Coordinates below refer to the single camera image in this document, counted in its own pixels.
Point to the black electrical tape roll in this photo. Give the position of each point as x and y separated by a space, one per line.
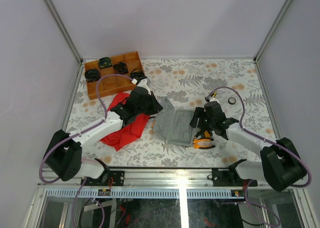
232 101

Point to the grey plastic tool case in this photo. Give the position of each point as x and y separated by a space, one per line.
173 125

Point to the black hex key set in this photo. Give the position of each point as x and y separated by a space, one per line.
203 134

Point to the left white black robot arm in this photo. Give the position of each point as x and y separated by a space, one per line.
64 154

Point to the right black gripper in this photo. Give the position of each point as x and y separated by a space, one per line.
199 113

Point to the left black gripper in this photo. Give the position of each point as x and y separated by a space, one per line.
156 107

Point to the wooden compartment tray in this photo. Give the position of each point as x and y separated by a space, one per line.
129 62

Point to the red cloth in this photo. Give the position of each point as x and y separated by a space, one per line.
128 134

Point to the aluminium mounting rail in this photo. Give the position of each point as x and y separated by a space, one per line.
159 178

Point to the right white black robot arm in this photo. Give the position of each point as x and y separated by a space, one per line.
280 164

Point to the orange handled pliers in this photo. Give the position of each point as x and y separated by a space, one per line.
203 143

